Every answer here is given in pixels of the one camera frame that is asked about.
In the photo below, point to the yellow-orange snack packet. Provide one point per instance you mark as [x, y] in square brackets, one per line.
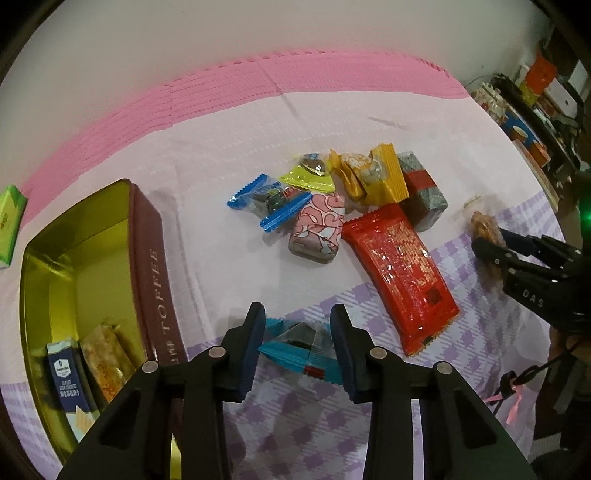
[385, 182]

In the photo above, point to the blue candy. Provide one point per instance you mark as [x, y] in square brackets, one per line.
[277, 199]

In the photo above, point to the maroon tin box gold inside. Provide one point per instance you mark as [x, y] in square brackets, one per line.
[157, 277]

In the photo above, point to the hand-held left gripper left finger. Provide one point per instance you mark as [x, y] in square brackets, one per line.
[251, 353]

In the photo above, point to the patterned beige box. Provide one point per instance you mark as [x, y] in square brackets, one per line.
[487, 101]

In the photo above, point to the orange patterned snack packet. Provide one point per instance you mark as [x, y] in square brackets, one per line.
[104, 360]

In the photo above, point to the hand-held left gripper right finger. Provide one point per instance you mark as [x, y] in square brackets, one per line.
[344, 357]

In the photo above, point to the large red snack packet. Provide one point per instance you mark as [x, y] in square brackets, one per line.
[401, 272]

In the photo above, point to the grey packet with red band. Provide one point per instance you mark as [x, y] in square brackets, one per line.
[425, 203]

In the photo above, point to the white box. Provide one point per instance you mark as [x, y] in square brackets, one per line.
[567, 97]

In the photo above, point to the pink patterned snack packet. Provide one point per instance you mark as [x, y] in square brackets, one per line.
[318, 226]

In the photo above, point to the orange wrapped pastry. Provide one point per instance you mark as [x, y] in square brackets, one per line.
[348, 177]

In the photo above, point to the yellow-green candy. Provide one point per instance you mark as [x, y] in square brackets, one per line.
[309, 182]

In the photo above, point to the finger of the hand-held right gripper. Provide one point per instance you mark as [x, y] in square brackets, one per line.
[494, 254]
[521, 240]

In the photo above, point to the dark blue snack packet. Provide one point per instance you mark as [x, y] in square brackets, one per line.
[69, 383]

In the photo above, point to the brown snack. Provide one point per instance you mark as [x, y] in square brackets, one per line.
[485, 226]

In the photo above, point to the green tissue pack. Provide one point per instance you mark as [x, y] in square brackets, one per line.
[9, 221]

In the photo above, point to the blue and orange box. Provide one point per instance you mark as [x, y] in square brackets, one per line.
[526, 136]

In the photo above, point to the teal candy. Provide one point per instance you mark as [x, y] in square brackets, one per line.
[286, 355]

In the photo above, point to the pink ribbon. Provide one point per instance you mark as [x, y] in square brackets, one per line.
[512, 406]

